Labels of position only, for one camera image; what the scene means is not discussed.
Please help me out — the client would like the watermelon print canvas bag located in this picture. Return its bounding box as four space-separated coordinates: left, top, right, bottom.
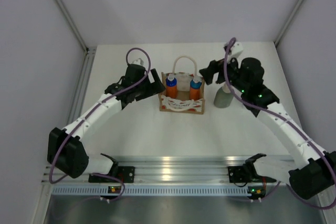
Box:
159 55 205 114

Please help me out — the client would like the grey green squeeze bottle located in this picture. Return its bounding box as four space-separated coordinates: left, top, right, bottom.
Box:
214 84 234 109

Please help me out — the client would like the orange bottle blue cap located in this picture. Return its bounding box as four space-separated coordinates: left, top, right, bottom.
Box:
166 73 177 99
190 76 202 100

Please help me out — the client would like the orange bottle blue cap right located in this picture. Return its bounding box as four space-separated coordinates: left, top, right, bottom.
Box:
190 76 202 100

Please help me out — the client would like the aluminium mounting rail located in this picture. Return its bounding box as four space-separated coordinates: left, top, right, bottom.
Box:
40 155 329 184

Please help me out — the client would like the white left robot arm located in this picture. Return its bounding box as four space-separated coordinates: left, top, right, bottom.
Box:
47 63 165 182

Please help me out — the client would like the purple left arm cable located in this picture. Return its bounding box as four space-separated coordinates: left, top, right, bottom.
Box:
48 47 151 204

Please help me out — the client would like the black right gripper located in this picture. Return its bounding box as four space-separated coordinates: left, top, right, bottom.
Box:
200 53 249 93

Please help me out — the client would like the aluminium frame post right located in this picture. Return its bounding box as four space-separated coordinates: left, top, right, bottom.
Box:
274 0 306 48

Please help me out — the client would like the aluminium frame post left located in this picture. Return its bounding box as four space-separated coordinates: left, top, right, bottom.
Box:
39 0 90 51

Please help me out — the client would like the aluminium frame post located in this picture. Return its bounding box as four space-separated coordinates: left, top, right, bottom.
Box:
39 0 90 51
274 0 306 48

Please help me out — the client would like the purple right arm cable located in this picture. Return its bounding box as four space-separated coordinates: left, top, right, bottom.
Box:
223 37 336 210

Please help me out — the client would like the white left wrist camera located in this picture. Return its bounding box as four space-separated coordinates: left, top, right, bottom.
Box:
132 58 144 67

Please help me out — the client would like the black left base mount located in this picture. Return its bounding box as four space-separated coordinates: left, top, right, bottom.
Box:
88 166 135 183

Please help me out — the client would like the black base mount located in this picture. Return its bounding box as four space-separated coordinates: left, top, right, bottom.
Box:
88 166 135 183
227 166 276 187

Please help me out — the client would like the orange bottle blue cap left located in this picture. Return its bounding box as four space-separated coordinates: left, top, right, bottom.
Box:
166 73 177 99

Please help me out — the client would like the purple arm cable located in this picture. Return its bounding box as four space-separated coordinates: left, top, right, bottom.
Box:
48 47 151 204
223 37 336 210

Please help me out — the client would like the white slotted cable duct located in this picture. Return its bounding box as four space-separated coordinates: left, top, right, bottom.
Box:
52 185 257 197

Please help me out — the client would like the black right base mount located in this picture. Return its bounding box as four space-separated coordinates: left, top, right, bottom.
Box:
227 166 276 187

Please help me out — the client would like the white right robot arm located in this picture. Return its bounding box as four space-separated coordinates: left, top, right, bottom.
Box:
199 58 335 200

